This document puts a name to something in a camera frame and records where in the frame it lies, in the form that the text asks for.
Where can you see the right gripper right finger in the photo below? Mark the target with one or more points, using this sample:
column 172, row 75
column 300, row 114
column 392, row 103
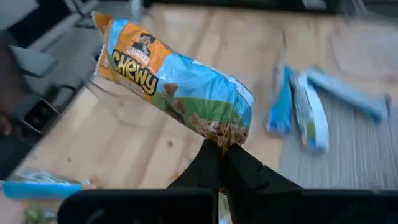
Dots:
column 248, row 180

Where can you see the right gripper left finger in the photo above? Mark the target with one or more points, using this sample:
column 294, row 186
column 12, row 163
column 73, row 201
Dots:
column 205, row 168

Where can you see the blue orange Chewy granola bar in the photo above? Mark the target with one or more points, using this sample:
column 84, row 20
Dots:
column 186, row 84

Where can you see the blue wrapped granola bar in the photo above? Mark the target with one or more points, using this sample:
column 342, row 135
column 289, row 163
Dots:
column 280, row 109
column 40, row 189
column 348, row 93

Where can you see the pale green granola bar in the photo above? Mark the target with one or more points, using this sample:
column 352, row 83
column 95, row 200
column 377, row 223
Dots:
column 46, row 177

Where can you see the green wrapped granola bar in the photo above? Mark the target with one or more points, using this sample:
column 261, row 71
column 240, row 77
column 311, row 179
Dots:
column 38, row 216

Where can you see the grey table mat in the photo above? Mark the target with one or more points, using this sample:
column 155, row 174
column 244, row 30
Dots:
column 357, row 155

